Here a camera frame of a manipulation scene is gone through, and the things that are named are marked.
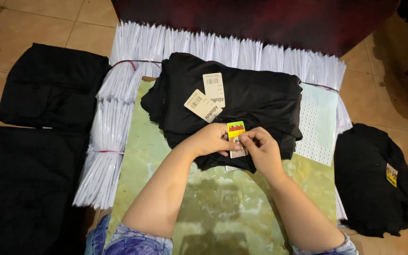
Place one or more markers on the person's right hand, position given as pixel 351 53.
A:
pixel 267 152

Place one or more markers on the large black cloth pile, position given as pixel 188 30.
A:
pixel 23 191

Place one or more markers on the white dotted sticker sheet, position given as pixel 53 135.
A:
pixel 317 124

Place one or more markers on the black folded garment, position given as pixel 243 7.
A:
pixel 53 86

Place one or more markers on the row of white plastic packets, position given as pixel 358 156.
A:
pixel 225 48

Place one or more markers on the person's left hand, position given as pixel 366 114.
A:
pixel 209 140

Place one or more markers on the colourful yellow red hang tag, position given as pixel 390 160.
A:
pixel 236 130

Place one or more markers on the stack of black folded garments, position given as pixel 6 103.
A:
pixel 253 95

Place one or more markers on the dark red wooden furniture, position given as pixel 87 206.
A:
pixel 260 21

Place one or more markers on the bundle of white plastic packets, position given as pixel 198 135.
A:
pixel 104 155
pixel 126 81

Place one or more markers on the beige barcode hang tag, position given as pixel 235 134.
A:
pixel 214 88
pixel 198 105

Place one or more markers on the crumpled black garment pile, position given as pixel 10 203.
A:
pixel 370 184

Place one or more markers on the red rubber band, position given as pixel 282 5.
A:
pixel 106 152
pixel 322 86
pixel 131 63

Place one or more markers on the small yellow garment tag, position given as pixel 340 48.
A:
pixel 391 175

